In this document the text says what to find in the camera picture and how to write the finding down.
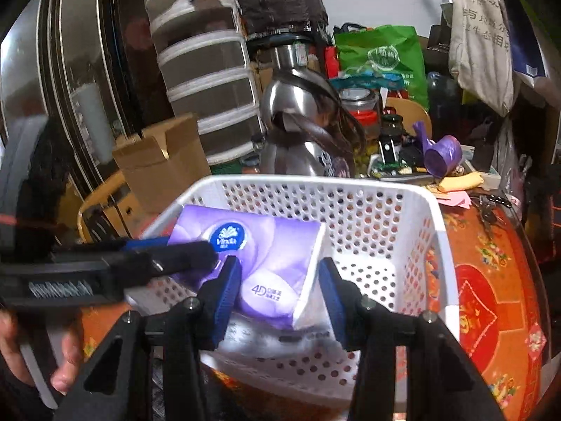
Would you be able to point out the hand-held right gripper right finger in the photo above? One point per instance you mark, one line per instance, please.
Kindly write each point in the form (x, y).
(331, 298)

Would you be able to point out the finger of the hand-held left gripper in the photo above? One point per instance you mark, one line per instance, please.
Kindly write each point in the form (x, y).
(175, 258)
(144, 243)

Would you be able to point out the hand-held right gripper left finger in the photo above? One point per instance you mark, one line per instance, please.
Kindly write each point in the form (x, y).
(228, 289)

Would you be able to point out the purple tissue pack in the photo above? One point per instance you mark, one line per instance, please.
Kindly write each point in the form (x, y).
(271, 245)

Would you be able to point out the white perforated plastic basket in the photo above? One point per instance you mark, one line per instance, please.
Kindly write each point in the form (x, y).
(372, 210)

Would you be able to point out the person's left hand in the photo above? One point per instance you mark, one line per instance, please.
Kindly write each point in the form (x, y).
(68, 359)

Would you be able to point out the glossy white plastic packet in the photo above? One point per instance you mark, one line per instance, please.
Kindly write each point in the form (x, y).
(280, 337)

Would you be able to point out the cardboard box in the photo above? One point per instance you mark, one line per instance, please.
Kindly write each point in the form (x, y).
(162, 171)

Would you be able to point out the pink paper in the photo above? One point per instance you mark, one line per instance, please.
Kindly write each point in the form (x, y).
(456, 199)

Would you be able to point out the glass jar with black lid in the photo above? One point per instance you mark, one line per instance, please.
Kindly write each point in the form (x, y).
(390, 136)

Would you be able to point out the banana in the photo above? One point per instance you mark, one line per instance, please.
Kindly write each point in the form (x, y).
(460, 180)

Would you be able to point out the bunch of keys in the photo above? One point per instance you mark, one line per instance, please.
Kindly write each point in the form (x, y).
(488, 215)

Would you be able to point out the purple plastic scoop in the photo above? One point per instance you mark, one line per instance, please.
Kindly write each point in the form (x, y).
(440, 155)

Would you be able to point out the glass jar with red lid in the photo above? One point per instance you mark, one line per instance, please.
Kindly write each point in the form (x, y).
(361, 114)

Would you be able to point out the plastic drawer tower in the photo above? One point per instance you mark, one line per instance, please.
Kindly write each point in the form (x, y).
(206, 61)

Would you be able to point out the stainless steel kettle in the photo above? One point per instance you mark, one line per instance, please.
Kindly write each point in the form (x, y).
(289, 96)

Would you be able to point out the dark glossy wardrobe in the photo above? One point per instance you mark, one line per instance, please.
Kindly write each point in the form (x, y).
(87, 52)

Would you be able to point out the dark plastic bottle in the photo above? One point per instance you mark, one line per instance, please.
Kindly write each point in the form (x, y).
(442, 101)

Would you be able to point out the green shopping bag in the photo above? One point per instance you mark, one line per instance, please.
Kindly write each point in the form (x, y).
(385, 57)

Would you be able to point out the beige canvas tote bag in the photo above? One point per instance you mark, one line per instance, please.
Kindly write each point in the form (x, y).
(482, 39)

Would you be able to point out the blue and white bag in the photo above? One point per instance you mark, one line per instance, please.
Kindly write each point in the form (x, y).
(528, 52)

